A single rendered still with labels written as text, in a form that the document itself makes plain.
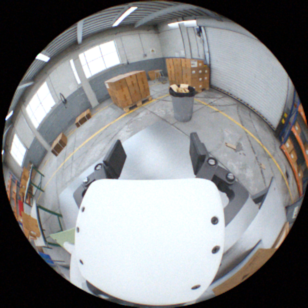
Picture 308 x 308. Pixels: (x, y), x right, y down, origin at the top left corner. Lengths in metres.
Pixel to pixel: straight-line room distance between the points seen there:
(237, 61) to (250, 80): 0.70
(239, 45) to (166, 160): 3.87
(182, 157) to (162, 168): 0.10
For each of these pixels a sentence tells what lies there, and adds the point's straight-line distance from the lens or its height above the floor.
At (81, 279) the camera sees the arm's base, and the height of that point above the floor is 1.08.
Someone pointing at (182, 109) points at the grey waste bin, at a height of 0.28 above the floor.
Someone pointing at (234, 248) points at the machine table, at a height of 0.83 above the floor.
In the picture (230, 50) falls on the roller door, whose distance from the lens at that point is 3.87.
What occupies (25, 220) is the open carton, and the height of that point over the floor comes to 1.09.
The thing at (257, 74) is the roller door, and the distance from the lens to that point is 3.67.
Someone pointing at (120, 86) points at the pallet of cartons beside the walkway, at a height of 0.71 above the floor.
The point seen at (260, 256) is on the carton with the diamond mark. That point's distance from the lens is 0.62.
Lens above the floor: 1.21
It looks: 55 degrees down
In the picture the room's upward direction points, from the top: 16 degrees counter-clockwise
